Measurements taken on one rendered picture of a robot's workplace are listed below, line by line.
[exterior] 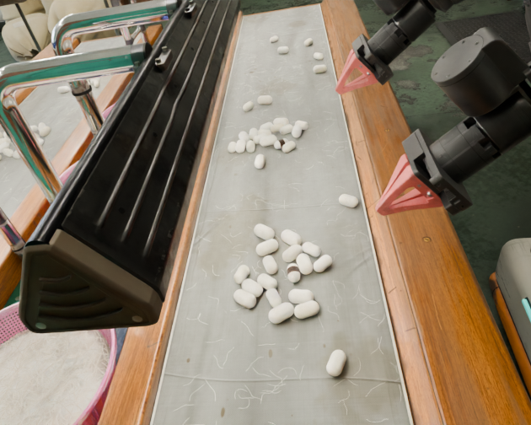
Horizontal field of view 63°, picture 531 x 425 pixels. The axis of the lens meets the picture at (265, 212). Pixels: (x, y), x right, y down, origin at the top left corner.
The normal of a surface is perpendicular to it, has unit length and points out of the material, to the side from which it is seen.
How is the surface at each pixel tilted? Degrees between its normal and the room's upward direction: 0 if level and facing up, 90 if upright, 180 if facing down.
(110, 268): 58
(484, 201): 0
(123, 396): 0
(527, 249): 0
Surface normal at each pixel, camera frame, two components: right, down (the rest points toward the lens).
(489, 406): -0.16, -0.75
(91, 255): 0.75, -0.48
